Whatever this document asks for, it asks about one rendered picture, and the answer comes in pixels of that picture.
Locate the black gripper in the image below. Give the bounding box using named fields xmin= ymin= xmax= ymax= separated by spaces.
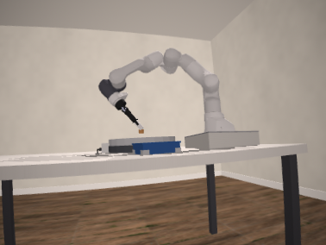
xmin=115 ymin=99 xmax=144 ymax=130

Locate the blue crate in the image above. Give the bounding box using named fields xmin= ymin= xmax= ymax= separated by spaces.
xmin=132 ymin=141 xmax=181 ymax=155

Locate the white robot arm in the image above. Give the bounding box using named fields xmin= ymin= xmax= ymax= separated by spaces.
xmin=98 ymin=48 xmax=235 ymax=132

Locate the grey round table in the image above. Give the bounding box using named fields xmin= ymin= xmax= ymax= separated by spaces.
xmin=97 ymin=136 xmax=175 ymax=153

